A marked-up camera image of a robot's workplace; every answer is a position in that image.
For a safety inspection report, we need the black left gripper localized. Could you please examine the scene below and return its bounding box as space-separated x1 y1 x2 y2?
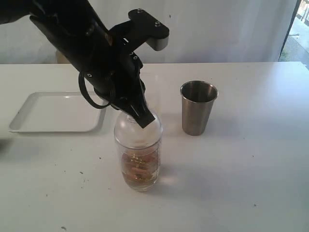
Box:
78 39 155 128

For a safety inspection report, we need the clear measuring cup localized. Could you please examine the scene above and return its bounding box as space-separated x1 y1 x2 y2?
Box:
117 140 161 192

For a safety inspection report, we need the wooden pieces and coin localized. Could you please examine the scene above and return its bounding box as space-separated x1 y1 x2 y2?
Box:
121 152 159 182

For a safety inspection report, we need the stainless steel cup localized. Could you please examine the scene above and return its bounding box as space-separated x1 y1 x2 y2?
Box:
180 80 218 136

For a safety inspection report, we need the clear plastic dome lid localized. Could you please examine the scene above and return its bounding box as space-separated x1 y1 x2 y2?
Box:
114 112 163 149

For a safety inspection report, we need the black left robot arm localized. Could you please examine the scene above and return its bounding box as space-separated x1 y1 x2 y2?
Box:
0 0 169 128

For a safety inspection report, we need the frosted translucent plastic cup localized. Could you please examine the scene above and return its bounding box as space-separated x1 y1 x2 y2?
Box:
140 72 161 117

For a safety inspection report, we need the white rectangular plastic tray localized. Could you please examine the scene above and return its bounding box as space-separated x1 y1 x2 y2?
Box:
9 92 106 133

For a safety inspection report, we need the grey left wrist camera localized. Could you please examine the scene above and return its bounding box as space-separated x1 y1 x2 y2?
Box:
109 8 169 53

